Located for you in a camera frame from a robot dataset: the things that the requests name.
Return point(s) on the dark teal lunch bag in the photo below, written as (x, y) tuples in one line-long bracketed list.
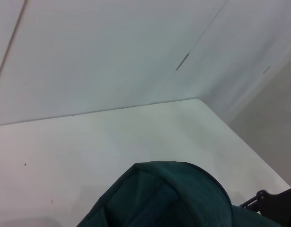
[(159, 201)]

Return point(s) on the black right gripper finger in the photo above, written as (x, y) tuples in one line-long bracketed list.
[(282, 205)]

